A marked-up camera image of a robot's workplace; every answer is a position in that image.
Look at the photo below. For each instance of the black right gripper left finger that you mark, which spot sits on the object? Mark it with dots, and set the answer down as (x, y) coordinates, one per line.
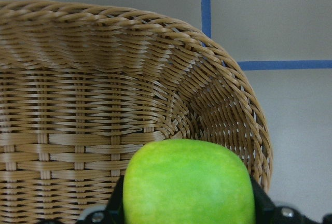
(114, 208)

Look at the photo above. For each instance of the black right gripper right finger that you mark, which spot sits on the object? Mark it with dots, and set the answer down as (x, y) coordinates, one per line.
(264, 207)

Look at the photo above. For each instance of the green apple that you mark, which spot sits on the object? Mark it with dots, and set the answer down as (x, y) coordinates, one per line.
(187, 181)

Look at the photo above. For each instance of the woven wicker basket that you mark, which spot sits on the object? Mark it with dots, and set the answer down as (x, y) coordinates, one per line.
(83, 87)

